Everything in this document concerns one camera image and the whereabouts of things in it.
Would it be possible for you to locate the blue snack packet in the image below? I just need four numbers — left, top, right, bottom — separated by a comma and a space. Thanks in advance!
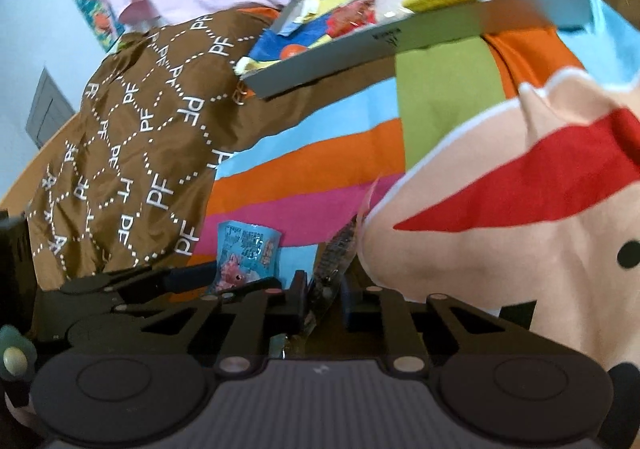
207, 220, 281, 294

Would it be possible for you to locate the dark dried-fruit snack packet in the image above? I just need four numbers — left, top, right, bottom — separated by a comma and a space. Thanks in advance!
309, 216, 357, 301

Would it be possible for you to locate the orange jelly cup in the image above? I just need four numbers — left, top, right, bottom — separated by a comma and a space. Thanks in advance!
280, 44, 307, 60

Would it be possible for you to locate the red square snack packet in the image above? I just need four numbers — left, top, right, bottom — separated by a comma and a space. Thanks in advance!
326, 0, 376, 38

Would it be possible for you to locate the clear rice cracker pack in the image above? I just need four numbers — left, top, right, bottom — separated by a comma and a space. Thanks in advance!
374, 0, 412, 24

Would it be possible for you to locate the colourful cartoon bedsheet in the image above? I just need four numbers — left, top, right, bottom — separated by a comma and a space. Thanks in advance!
189, 0, 639, 368

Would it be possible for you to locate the brown PF patterned blanket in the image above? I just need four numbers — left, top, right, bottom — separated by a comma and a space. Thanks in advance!
27, 8, 394, 291

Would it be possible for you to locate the grey cartoon-lined tray box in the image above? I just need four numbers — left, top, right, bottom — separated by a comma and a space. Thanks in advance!
234, 0, 591, 98

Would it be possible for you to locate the wooden bed frame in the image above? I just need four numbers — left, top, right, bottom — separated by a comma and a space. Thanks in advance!
1, 113, 80, 216

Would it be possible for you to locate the grey wall panel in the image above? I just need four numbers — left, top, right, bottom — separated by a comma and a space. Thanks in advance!
25, 68, 76, 149

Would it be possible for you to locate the colourful wall poster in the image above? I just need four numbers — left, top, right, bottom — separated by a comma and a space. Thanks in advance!
73, 0, 125, 52

